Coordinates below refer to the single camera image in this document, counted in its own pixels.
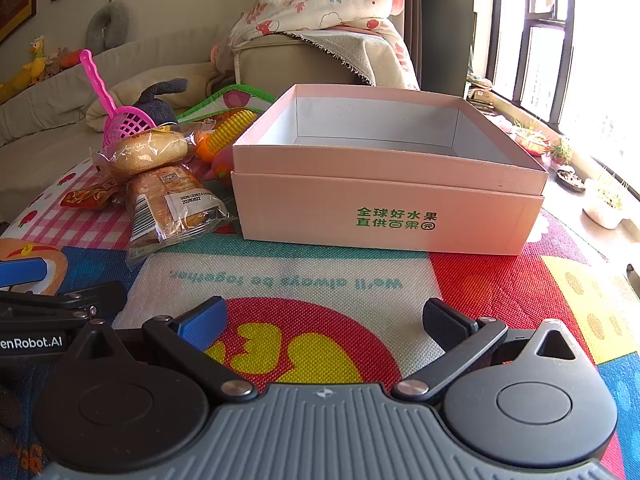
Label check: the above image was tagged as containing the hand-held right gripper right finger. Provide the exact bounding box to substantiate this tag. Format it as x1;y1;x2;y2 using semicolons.
392;297;596;404

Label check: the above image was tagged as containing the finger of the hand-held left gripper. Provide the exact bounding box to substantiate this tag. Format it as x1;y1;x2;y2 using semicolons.
0;281;127;322
0;258;47;289

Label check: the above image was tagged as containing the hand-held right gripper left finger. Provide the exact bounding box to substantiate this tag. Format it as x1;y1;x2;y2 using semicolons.
67;296;258;404

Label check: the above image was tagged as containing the red orange snack packet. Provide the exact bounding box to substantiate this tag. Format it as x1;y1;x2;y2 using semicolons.
60;185;122;211

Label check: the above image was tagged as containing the sliced bread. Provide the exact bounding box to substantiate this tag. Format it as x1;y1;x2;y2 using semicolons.
125;166;235;262

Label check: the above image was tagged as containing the pink cardboard box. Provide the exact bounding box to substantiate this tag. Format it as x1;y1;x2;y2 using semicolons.
230;84;551;256

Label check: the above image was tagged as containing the pink red toy fruit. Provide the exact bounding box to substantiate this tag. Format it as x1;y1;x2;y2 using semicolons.
214;146;237;181

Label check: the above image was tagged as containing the round bun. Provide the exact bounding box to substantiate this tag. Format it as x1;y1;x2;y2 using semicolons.
94;127;195;181

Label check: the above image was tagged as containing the orange toy fruit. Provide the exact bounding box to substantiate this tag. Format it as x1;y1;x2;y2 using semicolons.
194;130;223;162

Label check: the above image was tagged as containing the pink plastic scoop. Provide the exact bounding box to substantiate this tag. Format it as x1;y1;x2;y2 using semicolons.
79;49;154;149

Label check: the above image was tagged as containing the yellow toy corn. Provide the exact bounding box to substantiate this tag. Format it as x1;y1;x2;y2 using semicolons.
206;110;259;155

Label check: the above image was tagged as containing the dark grey plush toy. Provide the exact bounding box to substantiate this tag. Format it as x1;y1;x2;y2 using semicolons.
135;78;189;127

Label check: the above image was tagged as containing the colourful printed play mat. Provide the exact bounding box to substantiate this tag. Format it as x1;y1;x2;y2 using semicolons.
0;84;640;480

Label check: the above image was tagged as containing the dark shallow dish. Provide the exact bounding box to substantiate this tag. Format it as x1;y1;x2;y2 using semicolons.
556;167;587;193

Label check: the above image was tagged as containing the white plant pot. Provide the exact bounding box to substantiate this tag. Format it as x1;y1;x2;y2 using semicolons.
582;172;629;230

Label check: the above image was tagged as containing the red plant pot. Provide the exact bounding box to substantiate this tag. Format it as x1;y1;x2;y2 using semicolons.
512;122;549;157

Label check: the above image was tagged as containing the yellow plush toy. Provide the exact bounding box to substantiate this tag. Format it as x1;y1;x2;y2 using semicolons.
0;35;48;104

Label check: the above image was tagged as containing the beige pillow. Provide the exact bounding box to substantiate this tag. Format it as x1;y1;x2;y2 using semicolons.
85;71;223;134

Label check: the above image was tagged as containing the small green potted plant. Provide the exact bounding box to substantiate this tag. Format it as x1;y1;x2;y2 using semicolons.
549;136;574;169

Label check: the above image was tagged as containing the brown plush toy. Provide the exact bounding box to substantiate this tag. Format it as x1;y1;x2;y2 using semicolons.
45;49;66;79

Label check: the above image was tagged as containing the grey neck pillow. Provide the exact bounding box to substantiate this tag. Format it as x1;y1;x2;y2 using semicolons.
85;0;131;54

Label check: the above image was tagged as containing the beige sofa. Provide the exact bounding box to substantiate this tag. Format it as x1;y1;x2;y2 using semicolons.
0;24;422;221

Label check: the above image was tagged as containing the grey fringed towel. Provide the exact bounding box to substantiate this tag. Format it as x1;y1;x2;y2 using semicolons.
284;27;407;89

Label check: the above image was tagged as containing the brown curtain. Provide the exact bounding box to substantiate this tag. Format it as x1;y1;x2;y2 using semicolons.
400;0;426;89

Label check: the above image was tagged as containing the white floral printed blanket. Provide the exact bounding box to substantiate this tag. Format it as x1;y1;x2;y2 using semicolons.
227;0;424;92

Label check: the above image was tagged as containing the black window frame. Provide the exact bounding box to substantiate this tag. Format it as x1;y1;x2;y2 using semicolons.
470;0;640;161

